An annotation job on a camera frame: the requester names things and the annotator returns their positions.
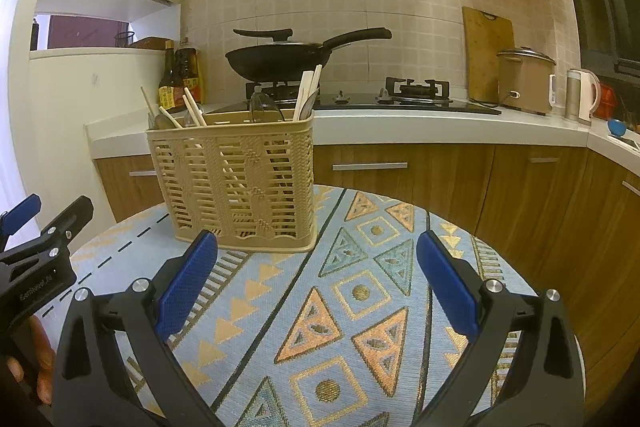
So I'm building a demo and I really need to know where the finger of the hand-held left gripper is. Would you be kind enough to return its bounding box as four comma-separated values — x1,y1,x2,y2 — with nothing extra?
27,196,95,260
0,193,43,253

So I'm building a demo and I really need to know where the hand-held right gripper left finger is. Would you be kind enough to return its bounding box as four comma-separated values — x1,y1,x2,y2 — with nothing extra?
52,229,226,427

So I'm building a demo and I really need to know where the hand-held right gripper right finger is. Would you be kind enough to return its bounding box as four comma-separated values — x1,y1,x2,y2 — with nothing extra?
415,229,586,427

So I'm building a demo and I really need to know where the beige plastic utensil basket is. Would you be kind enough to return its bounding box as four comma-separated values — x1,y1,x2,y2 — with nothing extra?
145,109,316,254

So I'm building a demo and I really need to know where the person's left hand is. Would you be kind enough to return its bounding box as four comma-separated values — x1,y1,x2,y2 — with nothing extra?
5,314,56,408

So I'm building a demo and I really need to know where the patterned blue tablecloth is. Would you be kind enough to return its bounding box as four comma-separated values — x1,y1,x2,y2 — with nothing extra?
67,184,586,427

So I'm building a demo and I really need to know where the dark sauce bottle yellow label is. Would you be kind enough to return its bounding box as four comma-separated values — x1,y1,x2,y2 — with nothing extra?
158,41,185,110

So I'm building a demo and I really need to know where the dark sauce bottle red label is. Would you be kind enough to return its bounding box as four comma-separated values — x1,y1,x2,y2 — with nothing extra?
176,38,203,105

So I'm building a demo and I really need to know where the black stove burner grate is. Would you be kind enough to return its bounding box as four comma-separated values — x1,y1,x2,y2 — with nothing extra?
245,79,321,102
385,77,453,100

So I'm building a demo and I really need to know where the black glass gas stove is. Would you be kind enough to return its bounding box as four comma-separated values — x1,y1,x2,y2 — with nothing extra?
202,92,502,116

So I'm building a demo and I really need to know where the beige rice cooker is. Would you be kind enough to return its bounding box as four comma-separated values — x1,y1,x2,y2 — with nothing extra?
496,47,558,116

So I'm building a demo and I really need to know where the white electric kettle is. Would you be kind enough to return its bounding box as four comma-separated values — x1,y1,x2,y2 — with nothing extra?
566,68,601,124

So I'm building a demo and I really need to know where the black wok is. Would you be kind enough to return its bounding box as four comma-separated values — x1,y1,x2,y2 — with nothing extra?
225,28,393,82

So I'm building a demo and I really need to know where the wooden cutting board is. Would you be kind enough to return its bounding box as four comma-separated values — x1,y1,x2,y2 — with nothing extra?
461,6,516,102

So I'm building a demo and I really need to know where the red container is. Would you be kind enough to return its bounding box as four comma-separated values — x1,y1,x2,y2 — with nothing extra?
597,84,617,118

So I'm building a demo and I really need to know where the glass wok lid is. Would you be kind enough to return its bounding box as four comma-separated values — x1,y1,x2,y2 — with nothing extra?
232,27,296,46

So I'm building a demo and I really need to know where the long silver cabinet handle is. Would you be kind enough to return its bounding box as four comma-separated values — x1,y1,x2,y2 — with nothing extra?
331,162,408,172

